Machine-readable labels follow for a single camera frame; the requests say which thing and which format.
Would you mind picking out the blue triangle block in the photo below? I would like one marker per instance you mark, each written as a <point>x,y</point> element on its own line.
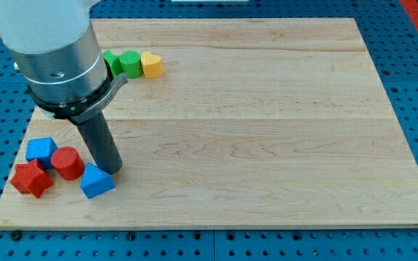
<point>95,181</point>

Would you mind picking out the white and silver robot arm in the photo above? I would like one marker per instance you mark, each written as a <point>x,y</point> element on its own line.
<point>55,48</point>

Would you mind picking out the light wooden board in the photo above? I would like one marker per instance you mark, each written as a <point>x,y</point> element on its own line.
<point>256,124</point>

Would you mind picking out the yellow heart block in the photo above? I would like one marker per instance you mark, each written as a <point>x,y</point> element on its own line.
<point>152,65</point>

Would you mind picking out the green cylinder block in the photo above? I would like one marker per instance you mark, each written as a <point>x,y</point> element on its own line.
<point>130,62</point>

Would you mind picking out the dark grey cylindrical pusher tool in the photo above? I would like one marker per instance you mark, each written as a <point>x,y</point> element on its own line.
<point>100,143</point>

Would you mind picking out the green star block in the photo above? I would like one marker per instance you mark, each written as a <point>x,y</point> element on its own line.
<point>113,63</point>

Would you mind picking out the red cylinder block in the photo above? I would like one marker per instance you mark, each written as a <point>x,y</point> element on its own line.
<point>68,163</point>

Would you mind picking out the blue cube block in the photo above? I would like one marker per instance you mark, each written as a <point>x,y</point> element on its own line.
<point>41,149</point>

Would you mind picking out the red star block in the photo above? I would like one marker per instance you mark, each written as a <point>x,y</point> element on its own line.
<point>31,178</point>

